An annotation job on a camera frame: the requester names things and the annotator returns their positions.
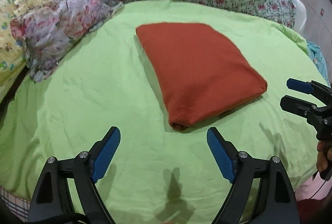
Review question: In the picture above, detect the rust orange knit sweater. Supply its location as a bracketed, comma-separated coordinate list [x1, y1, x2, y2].
[136, 23, 267, 131]

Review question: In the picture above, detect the person's right hand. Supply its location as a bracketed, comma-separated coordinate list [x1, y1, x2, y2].
[316, 141, 331, 173]

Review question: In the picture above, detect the light blue cloth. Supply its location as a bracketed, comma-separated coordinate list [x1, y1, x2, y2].
[307, 41, 330, 86]

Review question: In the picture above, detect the light green bed sheet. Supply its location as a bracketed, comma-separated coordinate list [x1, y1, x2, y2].
[1, 0, 325, 223]

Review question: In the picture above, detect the pink grey floral blanket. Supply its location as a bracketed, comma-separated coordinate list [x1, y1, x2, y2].
[11, 0, 124, 82]

